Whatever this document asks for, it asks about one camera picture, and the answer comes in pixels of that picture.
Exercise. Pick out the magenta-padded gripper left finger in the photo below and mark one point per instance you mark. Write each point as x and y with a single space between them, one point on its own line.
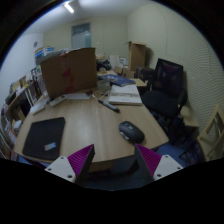
60 166

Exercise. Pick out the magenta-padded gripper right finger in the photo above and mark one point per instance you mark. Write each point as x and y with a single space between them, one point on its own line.
166 165

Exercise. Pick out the black computer mouse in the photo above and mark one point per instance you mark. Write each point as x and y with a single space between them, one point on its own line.
131 131

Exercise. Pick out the black mouse pad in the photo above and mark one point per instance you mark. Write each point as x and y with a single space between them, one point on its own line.
43 136

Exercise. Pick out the light wooden chair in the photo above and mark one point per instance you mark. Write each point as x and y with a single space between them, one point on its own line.
202 144

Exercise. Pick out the small wooden side table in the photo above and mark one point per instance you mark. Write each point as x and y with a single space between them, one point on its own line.
189 116

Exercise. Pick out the slim white remote control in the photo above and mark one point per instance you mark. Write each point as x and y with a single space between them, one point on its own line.
37 108

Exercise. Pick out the black office chair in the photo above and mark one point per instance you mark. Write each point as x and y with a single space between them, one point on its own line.
166 100

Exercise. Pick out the black marker pen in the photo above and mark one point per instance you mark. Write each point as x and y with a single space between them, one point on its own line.
108 105

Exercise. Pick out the shelf unit with books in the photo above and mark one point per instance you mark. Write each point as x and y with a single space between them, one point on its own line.
13 100

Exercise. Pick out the white book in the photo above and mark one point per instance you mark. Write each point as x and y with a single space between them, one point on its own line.
125 94

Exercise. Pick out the large red-taped cardboard box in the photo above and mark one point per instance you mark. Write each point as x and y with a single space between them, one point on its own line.
66 71

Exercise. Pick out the blue book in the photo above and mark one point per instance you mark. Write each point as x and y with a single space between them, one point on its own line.
118 80

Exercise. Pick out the tall open cardboard box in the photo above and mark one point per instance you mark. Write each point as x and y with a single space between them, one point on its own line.
136 56

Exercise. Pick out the blue and white cabinet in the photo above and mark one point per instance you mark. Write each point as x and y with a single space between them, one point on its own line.
43 51

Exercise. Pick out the frosted door window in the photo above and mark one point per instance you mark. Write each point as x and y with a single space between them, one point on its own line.
81 36

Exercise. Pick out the ceiling light tube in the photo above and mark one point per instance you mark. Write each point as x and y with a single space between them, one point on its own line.
69 7

